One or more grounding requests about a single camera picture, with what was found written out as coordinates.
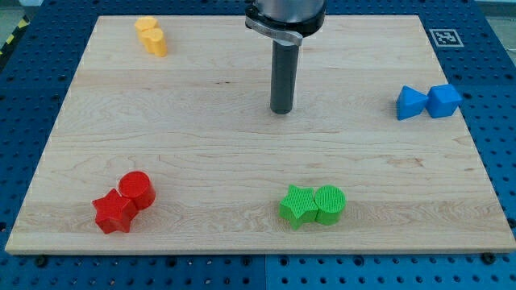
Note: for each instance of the green star block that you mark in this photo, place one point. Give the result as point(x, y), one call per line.
point(298, 206)

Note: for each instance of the blue triangle block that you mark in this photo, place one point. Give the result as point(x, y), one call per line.
point(410, 103)

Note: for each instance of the light wooden board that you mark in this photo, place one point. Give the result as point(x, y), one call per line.
point(198, 123)

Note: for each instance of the red cylinder block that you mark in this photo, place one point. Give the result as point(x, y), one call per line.
point(138, 187)

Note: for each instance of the green cylinder block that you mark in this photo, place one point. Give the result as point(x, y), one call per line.
point(331, 202)

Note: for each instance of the red star block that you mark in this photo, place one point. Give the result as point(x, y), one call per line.
point(114, 212)

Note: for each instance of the yellow heart block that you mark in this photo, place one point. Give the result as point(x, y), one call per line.
point(154, 42)

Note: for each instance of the blue cube block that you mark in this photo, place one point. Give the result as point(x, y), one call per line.
point(443, 100)

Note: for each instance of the yellow pentagon block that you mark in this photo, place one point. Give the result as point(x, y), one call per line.
point(145, 23)

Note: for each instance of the white fiducial marker tag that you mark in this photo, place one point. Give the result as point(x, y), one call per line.
point(446, 38)

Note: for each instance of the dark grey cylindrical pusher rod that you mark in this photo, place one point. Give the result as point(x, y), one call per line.
point(283, 77)

